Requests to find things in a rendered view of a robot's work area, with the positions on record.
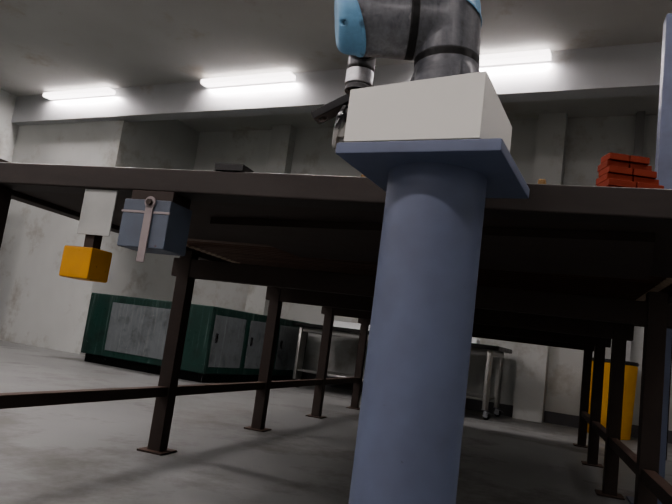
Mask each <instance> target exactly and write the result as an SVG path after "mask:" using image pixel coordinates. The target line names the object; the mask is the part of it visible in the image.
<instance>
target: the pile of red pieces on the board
mask: <svg viewBox="0 0 672 504"><path fill-rule="evenodd" d="M649 164H650V158H648V157H641V156H634V155H630V156H629V155H626V154H619V153H613V152H610V153H608V154H606V155H605V156H603V157H601V163H600V165H598V170H597V172H599V175H598V177H599V178H597V179H596V185H597V186H606V187H630V188H655V189H664V186H662V185H659V180H657V179H656V178H657V172H655V171H652V166H648V165H649Z"/></svg>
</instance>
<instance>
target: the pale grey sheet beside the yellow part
mask: <svg viewBox="0 0 672 504"><path fill-rule="evenodd" d="M117 194H118V190H103V189H85V194H84V199H83V204H82V209H81V215H80V220H79V225H78V230H77V234H86V235H98V236H110V232H111V226H112V221H113V215H114V210H115V205H116V199H117Z"/></svg>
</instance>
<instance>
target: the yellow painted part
mask: <svg viewBox="0 0 672 504"><path fill-rule="evenodd" d="M102 237H103V236H98V235H86V236H85V241H84V246H83V247H81V246H70V245H65V246H64V250H63V255H62V261H61V266H60V271H59V275H60V276H62V277H67V278H72V279H77V280H84V281H93V282H102V283H106V282H107V280H108V275H109V269H110V264H111V259H112V253H111V252H107V251H103V250H100V247H101V242H102Z"/></svg>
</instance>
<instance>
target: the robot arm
mask: <svg viewBox="0 0 672 504"><path fill-rule="evenodd" d="M334 16H335V38H336V45H337V48H338V50H339V51H340V52H341V53H343V54H346V55H349V56H348V64H347V71H346V77H345V93H346V94H345V95H343V96H341V97H339V98H337V99H335V100H333V101H331V102H329V103H327V104H325V105H323V106H321V107H319V108H317V109H315V110H313V111H312V112H311V114H312V117H313V119H314V120H315V121H316V122H317V123H318V124H322V123H324V122H326V121H328V120H330V119H332V118H334V117H336V120H335V124H334V130H333V135H332V146H333V149H336V145H337V143H338V142H339V140H340V138H344V135H345V127H346V120H347V112H348V105H349V97H350V90H352V89H359V88H366V87H373V78H374V71H375V63H376V58H387V59H399V60H411V61H414V72H413V75H412V77H411V80H410V81H417V80H424V79H431V78H439V77H446V76H453V75H460V74H468V73H475V72H479V68H480V40H481V27H482V16H481V3H480V0H335V4H334Z"/></svg>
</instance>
